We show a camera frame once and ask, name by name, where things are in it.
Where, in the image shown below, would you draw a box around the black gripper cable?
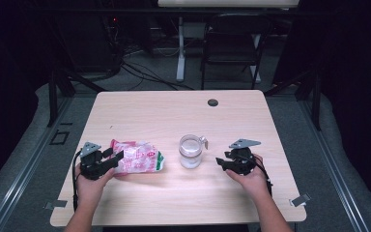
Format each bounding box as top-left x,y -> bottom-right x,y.
71,149 -> 83,212
254,159 -> 274,197

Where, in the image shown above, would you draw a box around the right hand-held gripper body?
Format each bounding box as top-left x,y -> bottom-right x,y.
228,138 -> 261,177

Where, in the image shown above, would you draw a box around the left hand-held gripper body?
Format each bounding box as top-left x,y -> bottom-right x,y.
78,141 -> 114,181

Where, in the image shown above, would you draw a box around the black metal stand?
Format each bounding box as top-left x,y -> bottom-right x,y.
264,69 -> 323,131
46,69 -> 107,128

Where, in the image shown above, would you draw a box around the aluminium floor rail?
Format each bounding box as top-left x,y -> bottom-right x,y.
0,96 -> 75,232
298,96 -> 371,232

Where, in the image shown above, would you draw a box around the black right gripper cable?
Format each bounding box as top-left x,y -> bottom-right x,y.
254,159 -> 274,197

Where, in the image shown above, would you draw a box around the grey tape piece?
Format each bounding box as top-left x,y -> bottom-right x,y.
289,192 -> 312,208
43,199 -> 69,211

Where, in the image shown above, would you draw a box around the black folding chair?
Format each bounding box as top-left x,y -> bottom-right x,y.
200,13 -> 273,91

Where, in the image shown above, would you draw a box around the pink white plastic bag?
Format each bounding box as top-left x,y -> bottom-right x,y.
110,138 -> 165,177

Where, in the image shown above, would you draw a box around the black floor cables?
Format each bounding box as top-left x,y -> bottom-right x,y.
120,61 -> 194,92

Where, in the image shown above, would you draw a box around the person's left hand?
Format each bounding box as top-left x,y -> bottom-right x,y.
75,165 -> 115,207

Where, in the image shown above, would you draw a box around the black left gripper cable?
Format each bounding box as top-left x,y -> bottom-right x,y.
71,149 -> 83,212

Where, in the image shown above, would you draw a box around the white desk leg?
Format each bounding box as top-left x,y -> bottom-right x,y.
176,16 -> 186,82
252,33 -> 262,84

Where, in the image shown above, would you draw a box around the clear glass jar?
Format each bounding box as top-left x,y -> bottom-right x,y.
178,133 -> 209,170

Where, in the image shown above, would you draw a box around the person's right hand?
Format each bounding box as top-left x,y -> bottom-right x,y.
225,154 -> 270,197

